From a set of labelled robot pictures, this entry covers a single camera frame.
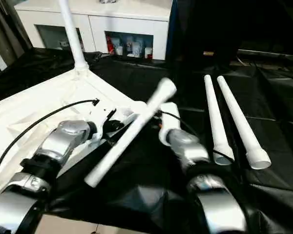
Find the white plastic table leg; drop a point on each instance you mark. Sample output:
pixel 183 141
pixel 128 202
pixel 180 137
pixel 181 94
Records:
pixel 129 134
pixel 215 112
pixel 241 122
pixel 72 31

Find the white plastic table top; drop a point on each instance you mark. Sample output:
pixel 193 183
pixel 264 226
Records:
pixel 39 102

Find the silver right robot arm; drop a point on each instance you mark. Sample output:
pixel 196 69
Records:
pixel 205 180

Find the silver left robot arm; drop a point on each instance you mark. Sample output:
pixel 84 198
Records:
pixel 44 165

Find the black work mat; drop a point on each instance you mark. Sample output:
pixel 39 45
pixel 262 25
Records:
pixel 156 185

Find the white sideboard with glass doors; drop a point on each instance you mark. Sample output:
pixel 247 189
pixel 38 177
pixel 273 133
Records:
pixel 102 22

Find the small yellow tag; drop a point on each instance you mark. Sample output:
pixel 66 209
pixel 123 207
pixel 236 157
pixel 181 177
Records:
pixel 208 53

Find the clear glass ornament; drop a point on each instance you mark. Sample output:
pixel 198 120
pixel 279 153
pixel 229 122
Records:
pixel 107 1

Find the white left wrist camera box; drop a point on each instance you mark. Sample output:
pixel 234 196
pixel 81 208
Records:
pixel 102 119

